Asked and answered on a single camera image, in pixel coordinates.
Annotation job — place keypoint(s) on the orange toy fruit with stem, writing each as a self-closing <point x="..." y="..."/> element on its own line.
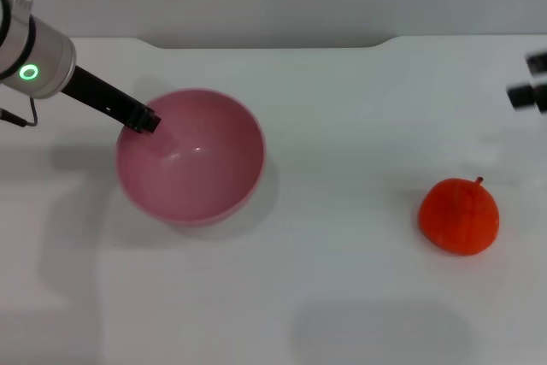
<point x="459" y="219"/>

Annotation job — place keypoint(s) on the pink plastic bowl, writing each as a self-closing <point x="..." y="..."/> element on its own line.
<point x="201" y="168"/>

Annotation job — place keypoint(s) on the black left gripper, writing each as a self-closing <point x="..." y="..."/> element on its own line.
<point x="98" y="93"/>

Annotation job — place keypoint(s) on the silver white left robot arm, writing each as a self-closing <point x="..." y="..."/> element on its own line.
<point x="34" y="53"/>

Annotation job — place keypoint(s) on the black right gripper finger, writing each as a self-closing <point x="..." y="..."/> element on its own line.
<point x="537" y="63"/>
<point x="523" y="96"/>

